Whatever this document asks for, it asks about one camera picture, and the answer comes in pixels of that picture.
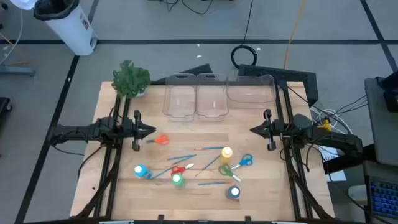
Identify white trash can black bag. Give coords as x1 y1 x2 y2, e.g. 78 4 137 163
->
33 0 99 57

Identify grey stand base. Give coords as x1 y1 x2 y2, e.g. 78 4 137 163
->
0 63 37 77

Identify black cable under table edge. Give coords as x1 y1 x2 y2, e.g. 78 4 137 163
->
76 143 108 180

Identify black desk leg bar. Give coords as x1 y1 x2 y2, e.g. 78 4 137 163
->
322 143 377 175

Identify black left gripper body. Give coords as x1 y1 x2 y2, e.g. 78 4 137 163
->
123 109 141 152

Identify white paper sheet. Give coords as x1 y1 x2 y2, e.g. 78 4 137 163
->
317 144 348 183

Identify white cable bundle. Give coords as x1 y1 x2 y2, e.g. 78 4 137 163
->
309 105 355 138

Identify black device on desk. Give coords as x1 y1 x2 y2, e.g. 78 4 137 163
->
376 70 398 113

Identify black coiled cable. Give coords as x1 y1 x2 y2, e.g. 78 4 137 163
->
230 0 258 70

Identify dark blue paint bottle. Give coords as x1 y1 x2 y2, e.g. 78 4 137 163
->
226 185 241 200

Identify large black corner plate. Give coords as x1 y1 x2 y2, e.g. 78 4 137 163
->
238 63 320 107

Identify yellow cable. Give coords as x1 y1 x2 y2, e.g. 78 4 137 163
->
282 0 308 70

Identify white floor cable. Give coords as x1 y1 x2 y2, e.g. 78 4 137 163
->
0 8 24 66

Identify light blue paint bottle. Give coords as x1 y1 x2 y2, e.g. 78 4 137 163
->
134 164 153 180

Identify black chair base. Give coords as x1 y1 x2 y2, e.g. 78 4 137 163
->
0 96 13 113

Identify green-handled scissors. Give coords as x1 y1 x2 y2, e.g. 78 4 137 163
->
218 164 242 183

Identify yellow connector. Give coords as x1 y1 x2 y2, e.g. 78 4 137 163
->
317 119 332 132

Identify green potted plant white pot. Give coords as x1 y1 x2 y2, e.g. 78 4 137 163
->
111 59 152 100

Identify green paint bottle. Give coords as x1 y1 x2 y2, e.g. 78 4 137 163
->
170 172 187 189

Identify clear wide plastic bin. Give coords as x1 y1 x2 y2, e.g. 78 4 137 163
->
226 73 279 110

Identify backlit keyboard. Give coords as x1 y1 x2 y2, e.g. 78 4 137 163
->
368 176 398 219

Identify pale round object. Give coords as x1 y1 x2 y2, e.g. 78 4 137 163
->
347 184 368 203

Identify blue-handled scissors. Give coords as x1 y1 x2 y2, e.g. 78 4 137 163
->
230 153 254 170

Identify black floor cable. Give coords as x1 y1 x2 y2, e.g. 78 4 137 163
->
160 0 216 16

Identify orange-handled scissors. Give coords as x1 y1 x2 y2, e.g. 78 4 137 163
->
146 134 170 146

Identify grey side desk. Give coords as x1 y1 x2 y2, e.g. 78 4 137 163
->
364 76 398 167

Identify clear narrow plastic bin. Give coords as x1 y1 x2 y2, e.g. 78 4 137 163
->
162 73 197 122
195 73 230 122

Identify small black corner plate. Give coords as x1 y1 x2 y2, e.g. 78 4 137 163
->
157 63 214 84

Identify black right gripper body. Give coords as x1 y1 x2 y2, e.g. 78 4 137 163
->
263 108 285 152

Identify yellow paint bottle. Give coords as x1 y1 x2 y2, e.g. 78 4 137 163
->
220 146 234 166

